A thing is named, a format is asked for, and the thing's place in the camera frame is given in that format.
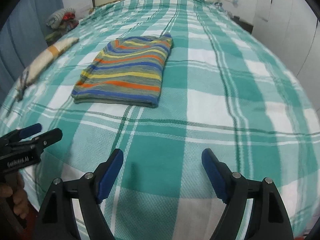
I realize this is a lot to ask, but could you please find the teal plaid bedspread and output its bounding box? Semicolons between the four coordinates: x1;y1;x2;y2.
1;0;319;239

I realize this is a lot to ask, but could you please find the striped knit sweater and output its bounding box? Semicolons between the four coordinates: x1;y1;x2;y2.
71;33;173;108

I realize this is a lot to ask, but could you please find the pile of clothes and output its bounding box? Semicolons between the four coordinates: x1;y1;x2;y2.
45;8;79;44

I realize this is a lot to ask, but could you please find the dark bedside table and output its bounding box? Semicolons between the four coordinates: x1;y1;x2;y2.
231;16;253;34

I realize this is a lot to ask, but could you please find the white wardrobe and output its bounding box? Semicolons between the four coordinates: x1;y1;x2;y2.
251;0;320;88

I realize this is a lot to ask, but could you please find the blue curtain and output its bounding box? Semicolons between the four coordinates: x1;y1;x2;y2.
1;0;63;102

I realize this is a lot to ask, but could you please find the cream orange pillow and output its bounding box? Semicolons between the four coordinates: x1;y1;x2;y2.
16;37;79;101

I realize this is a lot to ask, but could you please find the left hand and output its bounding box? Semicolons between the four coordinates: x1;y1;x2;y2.
1;172;29;219

